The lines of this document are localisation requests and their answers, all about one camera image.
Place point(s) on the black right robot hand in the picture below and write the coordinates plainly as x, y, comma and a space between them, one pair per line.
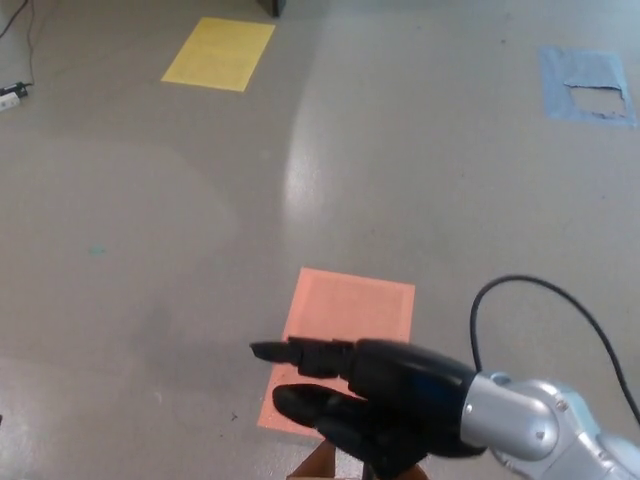
410, 400

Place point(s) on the orange paper sheet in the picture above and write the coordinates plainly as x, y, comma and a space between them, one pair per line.
350, 310

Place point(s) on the brown cardboard box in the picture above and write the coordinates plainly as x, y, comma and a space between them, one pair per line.
315, 465

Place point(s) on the torn blue paper sheet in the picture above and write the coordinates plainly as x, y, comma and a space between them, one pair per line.
582, 67

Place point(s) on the yellow paper sheet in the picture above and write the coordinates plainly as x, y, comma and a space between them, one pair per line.
220, 52

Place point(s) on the dark cabinet base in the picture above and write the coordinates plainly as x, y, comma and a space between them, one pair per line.
272, 6

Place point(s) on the black power adapter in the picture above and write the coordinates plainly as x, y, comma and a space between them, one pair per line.
17, 89

